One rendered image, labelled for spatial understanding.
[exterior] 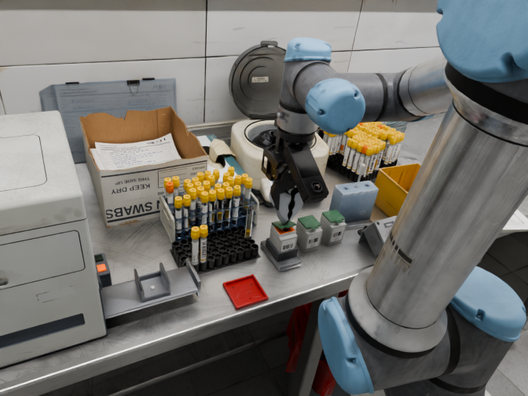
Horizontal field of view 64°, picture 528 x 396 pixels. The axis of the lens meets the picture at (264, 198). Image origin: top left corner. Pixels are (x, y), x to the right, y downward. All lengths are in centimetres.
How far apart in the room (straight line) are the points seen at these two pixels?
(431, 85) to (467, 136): 26
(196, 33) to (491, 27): 101
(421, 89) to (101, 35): 82
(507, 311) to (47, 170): 63
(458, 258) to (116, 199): 74
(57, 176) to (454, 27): 51
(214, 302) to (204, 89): 69
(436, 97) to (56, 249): 55
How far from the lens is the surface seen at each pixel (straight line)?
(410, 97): 65
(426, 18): 172
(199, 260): 88
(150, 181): 97
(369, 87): 66
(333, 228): 96
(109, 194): 97
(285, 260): 91
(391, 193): 112
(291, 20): 137
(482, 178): 36
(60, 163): 67
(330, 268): 94
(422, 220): 40
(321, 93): 62
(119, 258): 94
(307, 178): 75
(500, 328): 60
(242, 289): 86
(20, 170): 67
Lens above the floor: 150
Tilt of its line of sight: 34 degrees down
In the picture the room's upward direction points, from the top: 7 degrees clockwise
